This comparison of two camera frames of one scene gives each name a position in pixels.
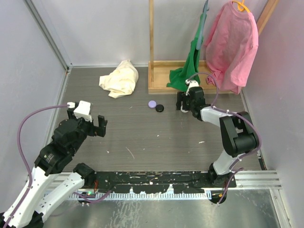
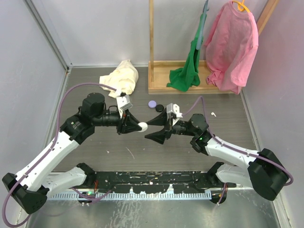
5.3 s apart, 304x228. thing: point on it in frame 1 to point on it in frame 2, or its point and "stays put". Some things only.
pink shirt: [232, 48] stays put
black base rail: [155, 182] stays put
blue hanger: [200, 35] stays put
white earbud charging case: [183, 110] to [144, 126]
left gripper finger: [102, 124] to [131, 117]
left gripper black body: [87, 128] to [111, 118]
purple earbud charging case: [152, 104] stays put
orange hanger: [241, 6] stays put
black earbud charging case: [159, 108] stays put
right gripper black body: [192, 104] to [180, 128]
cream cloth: [121, 82] stays put
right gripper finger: [186, 102] to [162, 119]
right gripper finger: [179, 97] to [158, 136]
